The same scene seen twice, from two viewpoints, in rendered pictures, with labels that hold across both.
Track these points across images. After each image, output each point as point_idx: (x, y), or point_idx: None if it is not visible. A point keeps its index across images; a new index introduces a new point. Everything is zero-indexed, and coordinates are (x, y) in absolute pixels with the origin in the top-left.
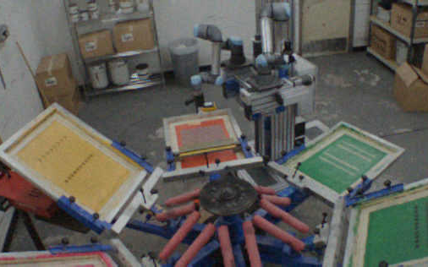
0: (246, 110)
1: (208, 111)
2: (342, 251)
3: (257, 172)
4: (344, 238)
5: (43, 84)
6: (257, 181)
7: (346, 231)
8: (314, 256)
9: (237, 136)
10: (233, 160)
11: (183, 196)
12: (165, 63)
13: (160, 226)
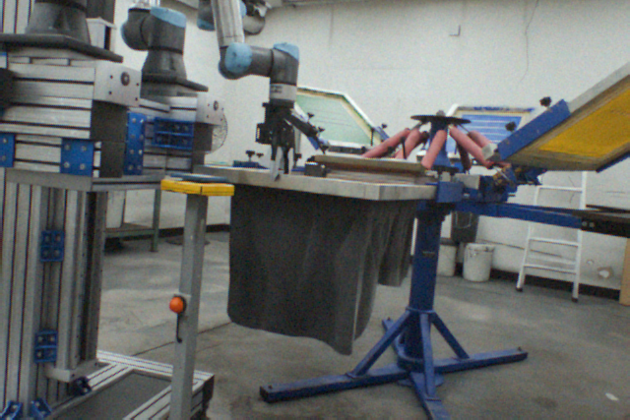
0: (197, 152)
1: (248, 171)
2: (196, 351)
3: (110, 405)
4: (167, 354)
5: None
6: (148, 395)
7: (148, 356)
8: (233, 365)
9: (283, 173)
10: (345, 175)
11: (475, 144)
12: None
13: (506, 206)
